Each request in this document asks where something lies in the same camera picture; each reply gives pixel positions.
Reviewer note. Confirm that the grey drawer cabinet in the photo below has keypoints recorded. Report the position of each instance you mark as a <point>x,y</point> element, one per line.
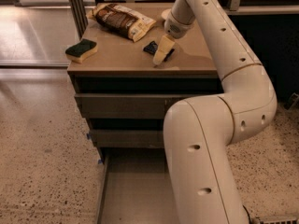
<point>121,66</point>

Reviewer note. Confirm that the top drawer front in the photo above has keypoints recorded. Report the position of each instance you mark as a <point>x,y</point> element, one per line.
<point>125,106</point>

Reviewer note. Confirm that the open bottom drawer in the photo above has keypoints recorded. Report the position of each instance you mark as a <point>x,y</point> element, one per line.
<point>137,190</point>

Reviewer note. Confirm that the floor vent grille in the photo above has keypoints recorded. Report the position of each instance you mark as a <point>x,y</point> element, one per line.
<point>276,220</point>

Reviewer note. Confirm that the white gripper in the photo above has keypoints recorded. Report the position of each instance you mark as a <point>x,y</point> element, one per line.
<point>175,28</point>

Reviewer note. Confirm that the green yellow sponge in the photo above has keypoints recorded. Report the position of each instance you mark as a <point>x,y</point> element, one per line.
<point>81,51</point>

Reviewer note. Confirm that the blue rxbar wrapper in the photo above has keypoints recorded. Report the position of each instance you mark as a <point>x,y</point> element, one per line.
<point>152,47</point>

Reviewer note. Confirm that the brown snack bag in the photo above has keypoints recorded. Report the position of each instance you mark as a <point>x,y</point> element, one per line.
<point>122,20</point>

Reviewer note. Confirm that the white bowl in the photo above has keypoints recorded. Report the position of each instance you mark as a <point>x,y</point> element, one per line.
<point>165,14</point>

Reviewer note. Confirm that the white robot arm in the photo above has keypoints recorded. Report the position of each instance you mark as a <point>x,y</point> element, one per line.
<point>197,130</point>

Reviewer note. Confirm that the metal window frame post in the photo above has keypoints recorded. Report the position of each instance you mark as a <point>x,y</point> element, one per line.
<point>79,15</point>

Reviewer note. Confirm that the middle drawer front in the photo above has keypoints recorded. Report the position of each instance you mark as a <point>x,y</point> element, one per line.
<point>127,138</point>

